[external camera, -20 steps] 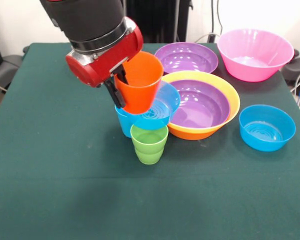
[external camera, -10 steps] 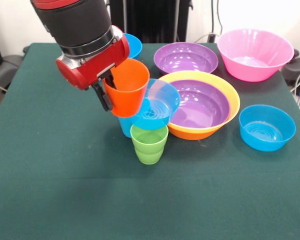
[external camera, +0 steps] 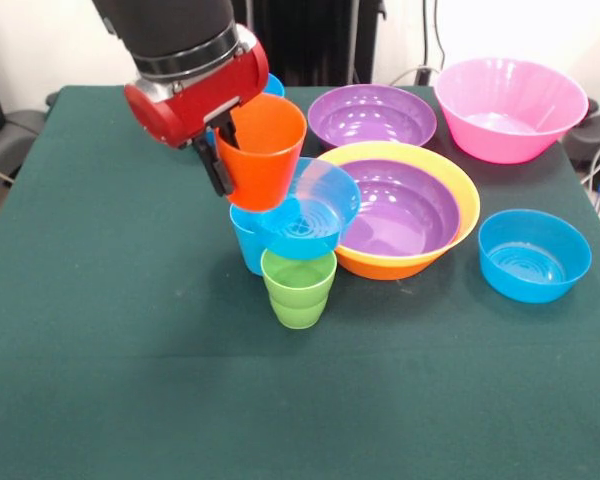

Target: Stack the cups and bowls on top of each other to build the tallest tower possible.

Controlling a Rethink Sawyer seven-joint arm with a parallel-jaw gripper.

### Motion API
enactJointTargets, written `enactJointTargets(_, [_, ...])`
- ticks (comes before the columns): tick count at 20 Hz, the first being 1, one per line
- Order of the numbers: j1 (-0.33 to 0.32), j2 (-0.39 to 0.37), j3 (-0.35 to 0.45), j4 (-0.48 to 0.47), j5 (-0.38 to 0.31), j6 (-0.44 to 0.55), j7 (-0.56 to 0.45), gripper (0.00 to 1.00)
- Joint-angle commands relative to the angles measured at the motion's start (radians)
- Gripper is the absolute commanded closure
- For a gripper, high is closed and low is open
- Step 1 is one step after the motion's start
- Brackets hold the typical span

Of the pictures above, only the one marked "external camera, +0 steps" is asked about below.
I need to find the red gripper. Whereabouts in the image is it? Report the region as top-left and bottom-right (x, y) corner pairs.
(123, 23), (272, 198)

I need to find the orange plastic cup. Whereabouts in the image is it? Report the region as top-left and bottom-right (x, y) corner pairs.
(214, 93), (309, 212)

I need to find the light blue plastic cup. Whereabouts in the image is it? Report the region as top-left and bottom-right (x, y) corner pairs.
(229, 203), (269, 276)

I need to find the shallow blue plastic bowl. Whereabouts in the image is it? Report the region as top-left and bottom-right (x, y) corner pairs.
(477, 208), (593, 305)
(252, 156), (363, 261)

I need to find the purple plastic bowl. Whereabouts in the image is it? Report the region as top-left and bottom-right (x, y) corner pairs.
(337, 158), (462, 257)
(307, 83), (438, 150)

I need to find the deep blue plastic bowl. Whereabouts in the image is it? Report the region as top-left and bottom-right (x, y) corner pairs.
(204, 72), (286, 147)

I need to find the green plastic cup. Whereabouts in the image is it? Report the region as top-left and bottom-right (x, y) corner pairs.
(259, 248), (338, 330)

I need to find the orange plastic bowl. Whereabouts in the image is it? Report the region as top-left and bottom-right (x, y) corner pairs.
(315, 141), (482, 281)

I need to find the dark green tablecloth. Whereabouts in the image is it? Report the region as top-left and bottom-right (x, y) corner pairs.
(0, 84), (600, 480)

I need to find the pink plastic bowl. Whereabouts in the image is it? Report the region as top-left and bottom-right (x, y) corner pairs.
(433, 57), (590, 166)

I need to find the black rounded equipment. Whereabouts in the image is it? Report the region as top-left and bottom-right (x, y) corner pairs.
(562, 98), (600, 172)

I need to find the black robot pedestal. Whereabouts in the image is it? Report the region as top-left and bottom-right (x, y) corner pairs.
(229, 0), (387, 86)

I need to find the grey cable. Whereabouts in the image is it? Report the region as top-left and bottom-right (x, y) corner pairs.
(389, 64), (439, 87)

